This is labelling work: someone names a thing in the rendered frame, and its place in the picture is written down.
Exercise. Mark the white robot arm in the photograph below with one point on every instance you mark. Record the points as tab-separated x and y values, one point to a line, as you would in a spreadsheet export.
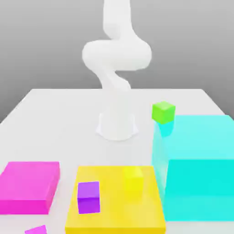
117	54

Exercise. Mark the small green cube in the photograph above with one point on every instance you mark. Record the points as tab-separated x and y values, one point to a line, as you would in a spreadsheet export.
163	113

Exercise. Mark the small yellow cube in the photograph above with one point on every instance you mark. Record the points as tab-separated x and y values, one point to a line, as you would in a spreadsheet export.
133	180

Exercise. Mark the small purple cube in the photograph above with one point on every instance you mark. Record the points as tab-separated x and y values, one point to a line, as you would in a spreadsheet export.
88	198

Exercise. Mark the small magenta cube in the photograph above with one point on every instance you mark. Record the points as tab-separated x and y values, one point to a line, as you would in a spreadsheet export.
37	230

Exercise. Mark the large cyan box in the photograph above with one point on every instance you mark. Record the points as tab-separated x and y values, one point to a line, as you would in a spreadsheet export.
197	168

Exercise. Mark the large yellow box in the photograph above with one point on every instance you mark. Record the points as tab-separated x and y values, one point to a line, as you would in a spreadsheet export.
117	215

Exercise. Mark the large magenta box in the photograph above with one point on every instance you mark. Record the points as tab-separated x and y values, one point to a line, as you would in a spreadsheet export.
25	186

